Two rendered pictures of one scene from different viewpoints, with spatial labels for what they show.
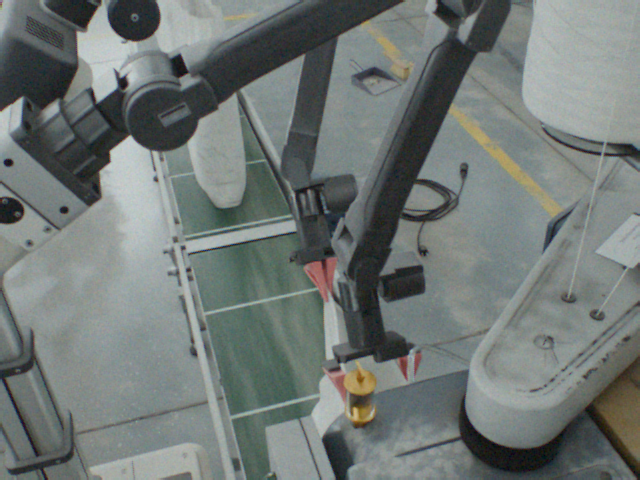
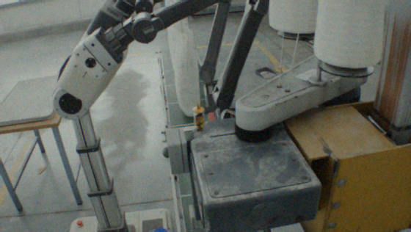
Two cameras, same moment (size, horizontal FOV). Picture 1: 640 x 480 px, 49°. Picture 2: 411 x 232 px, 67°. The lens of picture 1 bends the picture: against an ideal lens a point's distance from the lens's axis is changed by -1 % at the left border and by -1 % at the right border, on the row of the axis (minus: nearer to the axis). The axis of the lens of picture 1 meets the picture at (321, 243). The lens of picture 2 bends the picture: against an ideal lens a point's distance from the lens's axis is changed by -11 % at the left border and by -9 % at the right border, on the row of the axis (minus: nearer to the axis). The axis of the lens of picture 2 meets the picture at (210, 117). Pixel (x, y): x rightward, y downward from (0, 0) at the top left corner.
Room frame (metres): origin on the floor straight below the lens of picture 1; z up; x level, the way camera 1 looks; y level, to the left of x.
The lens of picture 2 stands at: (-0.30, -0.15, 1.77)
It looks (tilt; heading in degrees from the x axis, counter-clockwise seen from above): 29 degrees down; 8
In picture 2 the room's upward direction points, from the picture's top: 3 degrees counter-clockwise
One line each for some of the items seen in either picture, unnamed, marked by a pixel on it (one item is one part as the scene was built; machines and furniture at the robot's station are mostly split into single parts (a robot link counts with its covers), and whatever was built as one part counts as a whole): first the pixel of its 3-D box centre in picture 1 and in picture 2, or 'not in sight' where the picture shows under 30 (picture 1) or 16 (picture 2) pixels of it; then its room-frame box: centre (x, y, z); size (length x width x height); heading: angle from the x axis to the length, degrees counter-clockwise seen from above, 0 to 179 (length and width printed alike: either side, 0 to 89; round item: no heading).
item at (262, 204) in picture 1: (195, 110); (183, 78); (3.10, 0.58, 0.34); 2.21 x 0.39 x 0.09; 15
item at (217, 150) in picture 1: (209, 94); (186, 67); (2.40, 0.39, 0.74); 0.47 x 0.22 x 0.72; 13
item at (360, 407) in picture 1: (360, 396); (199, 116); (0.42, -0.03, 1.37); 0.03 x 0.02 x 0.03; 15
